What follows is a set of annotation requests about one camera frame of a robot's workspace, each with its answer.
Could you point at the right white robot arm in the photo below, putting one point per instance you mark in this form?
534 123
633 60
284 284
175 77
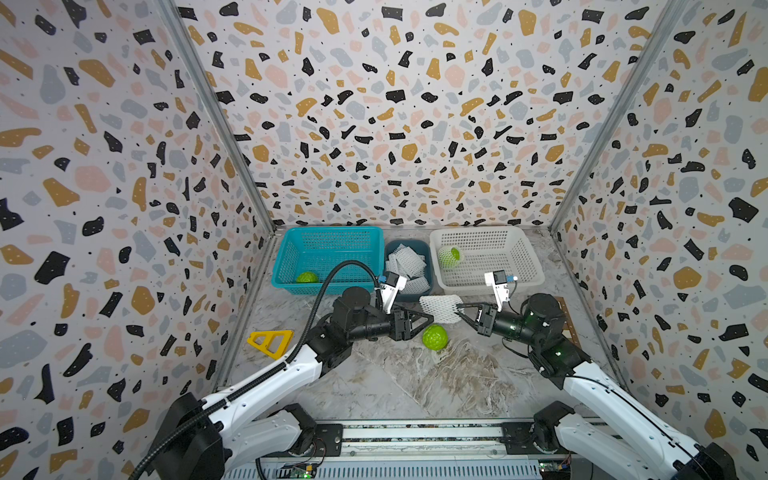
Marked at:
612 390

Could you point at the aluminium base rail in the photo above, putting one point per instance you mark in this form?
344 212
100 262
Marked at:
420 449

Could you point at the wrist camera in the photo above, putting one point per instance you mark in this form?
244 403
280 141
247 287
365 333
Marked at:
503 286
390 285

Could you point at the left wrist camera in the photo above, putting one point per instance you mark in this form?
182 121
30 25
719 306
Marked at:
390 285

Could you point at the teal plastic basket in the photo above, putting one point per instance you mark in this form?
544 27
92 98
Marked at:
320 249

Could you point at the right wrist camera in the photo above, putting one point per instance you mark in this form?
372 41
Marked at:
503 286

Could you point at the wooden chessboard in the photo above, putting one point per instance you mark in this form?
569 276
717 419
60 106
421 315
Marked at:
569 330

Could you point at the dark teal small bin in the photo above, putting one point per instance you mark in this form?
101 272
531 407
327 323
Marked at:
421 248

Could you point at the white plastic basket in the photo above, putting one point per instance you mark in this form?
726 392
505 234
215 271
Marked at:
483 250

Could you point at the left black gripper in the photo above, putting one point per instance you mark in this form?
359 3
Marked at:
401 329

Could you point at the yellow triangular plastic piece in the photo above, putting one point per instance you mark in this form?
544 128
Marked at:
273 344

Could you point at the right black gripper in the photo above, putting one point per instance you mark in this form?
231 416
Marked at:
485 320

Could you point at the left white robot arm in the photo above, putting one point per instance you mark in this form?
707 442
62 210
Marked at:
258 396

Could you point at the white foam net sleeve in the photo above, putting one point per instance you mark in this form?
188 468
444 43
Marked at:
443 308
443 260

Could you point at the pile of white foam nets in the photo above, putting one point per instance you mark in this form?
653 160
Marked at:
405 261

